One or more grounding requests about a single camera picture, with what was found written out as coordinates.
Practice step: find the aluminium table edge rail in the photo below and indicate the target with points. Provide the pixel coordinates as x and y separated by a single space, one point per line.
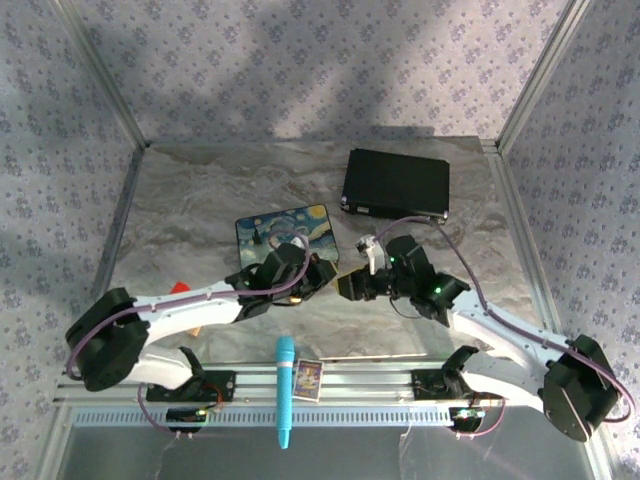
120 220
520 230

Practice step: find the red wooden block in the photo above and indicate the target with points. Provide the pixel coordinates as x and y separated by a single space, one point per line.
180 288

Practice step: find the small circuit board green light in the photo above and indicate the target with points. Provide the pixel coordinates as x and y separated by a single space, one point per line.
467 416
187 417

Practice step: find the black hard case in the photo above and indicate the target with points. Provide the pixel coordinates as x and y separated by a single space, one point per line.
397 182

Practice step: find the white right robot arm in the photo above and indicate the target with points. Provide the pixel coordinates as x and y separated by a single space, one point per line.
505 332

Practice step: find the small purple card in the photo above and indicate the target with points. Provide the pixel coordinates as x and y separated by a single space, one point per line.
307 380

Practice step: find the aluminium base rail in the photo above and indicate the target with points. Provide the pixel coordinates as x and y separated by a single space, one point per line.
360 380

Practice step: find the starry night painted box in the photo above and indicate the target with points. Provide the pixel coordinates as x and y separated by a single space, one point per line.
280 230

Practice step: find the plain wooden block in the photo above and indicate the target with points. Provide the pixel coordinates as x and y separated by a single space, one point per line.
195 331

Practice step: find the teal marker pen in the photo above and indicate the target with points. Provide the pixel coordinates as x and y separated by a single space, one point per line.
285 380

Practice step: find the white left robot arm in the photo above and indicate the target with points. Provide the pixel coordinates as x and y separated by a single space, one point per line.
165 312

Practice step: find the aluminium frame post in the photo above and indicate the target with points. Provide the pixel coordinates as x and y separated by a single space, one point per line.
105 75
542 75

